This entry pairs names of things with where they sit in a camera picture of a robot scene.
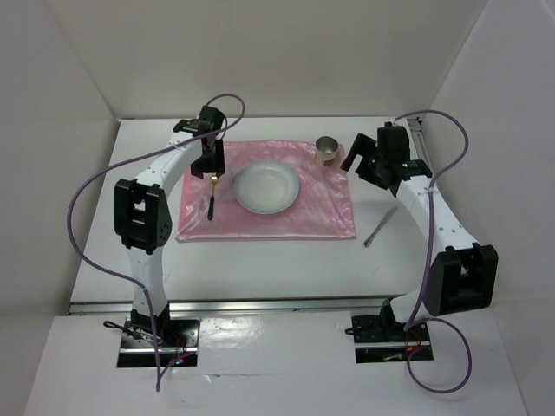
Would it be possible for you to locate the gold fork green handle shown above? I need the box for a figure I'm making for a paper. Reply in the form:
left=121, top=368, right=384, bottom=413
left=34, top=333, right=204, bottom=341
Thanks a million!
left=207, top=173, right=219, bottom=221

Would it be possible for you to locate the pink satin cloth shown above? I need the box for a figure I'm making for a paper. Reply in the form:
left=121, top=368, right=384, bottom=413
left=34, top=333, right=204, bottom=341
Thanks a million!
left=176, top=140, right=356, bottom=243

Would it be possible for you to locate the silver table knife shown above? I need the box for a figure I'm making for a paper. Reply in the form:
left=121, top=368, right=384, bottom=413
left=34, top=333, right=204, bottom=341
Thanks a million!
left=363, top=206, right=398, bottom=248

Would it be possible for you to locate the white ceramic bowl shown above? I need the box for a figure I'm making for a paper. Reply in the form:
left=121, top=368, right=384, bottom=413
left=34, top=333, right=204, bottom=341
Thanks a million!
left=233, top=160, right=300, bottom=215

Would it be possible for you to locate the brown paper cup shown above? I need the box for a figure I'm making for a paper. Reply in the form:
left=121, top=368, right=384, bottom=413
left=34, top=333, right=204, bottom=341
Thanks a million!
left=315, top=136, right=339, bottom=168

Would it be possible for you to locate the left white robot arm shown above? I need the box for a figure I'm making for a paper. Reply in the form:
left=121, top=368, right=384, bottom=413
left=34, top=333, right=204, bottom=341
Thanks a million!
left=114, top=105, right=226, bottom=346

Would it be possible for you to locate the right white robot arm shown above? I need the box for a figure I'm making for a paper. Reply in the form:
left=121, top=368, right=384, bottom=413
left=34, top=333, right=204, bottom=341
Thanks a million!
left=341, top=123, right=499, bottom=340

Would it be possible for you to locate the aluminium right side rail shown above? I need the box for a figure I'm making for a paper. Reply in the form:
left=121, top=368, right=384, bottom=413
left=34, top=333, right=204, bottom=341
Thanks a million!
left=407, top=116, right=434, bottom=172

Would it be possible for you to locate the aluminium rail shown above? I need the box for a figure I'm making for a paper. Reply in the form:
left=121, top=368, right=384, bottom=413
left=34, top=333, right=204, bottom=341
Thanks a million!
left=65, top=295, right=394, bottom=319
left=407, top=116, right=434, bottom=172

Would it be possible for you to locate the aluminium front rail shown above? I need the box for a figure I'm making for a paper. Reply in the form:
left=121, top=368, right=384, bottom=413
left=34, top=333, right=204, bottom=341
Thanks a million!
left=65, top=295, right=394, bottom=319

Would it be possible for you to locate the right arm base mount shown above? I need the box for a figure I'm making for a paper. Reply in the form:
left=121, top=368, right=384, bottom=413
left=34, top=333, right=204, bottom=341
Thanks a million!
left=343, top=315, right=434, bottom=364

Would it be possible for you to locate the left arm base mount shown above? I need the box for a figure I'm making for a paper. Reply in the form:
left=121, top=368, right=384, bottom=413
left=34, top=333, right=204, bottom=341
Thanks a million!
left=103, top=318, right=200, bottom=369

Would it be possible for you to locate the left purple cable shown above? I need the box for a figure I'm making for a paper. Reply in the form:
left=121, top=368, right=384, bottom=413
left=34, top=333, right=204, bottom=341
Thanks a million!
left=67, top=94, right=247, bottom=393

